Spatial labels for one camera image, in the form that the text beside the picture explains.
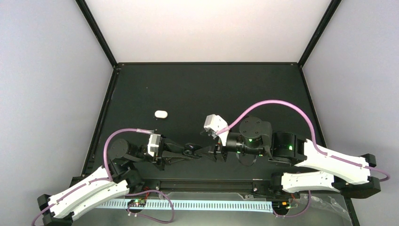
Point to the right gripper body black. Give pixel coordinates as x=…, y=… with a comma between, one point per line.
x=219, y=149

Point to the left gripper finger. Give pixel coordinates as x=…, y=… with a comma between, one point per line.
x=171, y=158
x=173, y=147

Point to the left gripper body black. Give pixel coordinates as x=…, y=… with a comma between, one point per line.
x=160, y=160

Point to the white earbud charging case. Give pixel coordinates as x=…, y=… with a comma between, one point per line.
x=161, y=114

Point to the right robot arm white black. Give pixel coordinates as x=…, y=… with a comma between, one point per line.
x=331, y=171

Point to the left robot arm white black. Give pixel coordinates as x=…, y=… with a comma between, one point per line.
x=117, y=177

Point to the left circuit board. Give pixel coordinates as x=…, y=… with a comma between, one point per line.
x=136, y=203

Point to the circuit board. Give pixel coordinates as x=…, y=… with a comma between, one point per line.
x=284, y=205
x=136, y=203

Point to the right circuit board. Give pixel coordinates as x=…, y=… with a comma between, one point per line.
x=284, y=205

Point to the clear plastic sheet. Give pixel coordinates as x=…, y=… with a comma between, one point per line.
x=317, y=210

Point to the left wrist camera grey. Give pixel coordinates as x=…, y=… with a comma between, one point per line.
x=153, y=144

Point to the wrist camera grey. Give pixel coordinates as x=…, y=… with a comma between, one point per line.
x=215, y=123
x=153, y=144

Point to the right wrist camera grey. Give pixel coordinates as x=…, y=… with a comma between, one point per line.
x=215, y=123

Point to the white slotted cable duct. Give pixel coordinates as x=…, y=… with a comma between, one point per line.
x=205, y=205

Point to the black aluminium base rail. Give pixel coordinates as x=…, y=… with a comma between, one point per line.
x=258, y=188

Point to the black frame post left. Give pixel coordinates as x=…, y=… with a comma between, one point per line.
x=84, y=8

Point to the black frame post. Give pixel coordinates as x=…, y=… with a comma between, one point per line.
x=84, y=8
x=322, y=25

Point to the black frame post right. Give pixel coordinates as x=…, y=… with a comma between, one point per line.
x=322, y=25

